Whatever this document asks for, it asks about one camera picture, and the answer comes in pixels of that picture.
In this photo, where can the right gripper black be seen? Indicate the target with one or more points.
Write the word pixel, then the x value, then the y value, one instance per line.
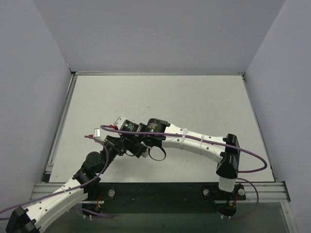
pixel 137 149

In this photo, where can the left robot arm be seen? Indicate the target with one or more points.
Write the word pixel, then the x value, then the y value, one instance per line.
pixel 38 217

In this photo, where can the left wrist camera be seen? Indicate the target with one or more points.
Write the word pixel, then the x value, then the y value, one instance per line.
pixel 96 133

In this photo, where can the white remote control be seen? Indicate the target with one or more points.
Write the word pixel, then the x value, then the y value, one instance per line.
pixel 145 154

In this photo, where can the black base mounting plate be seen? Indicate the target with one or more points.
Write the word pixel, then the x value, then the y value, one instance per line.
pixel 162 198

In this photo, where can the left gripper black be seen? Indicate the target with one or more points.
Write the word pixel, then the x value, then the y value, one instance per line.
pixel 112 142

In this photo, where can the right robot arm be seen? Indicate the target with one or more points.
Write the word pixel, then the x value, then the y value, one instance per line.
pixel 162 134

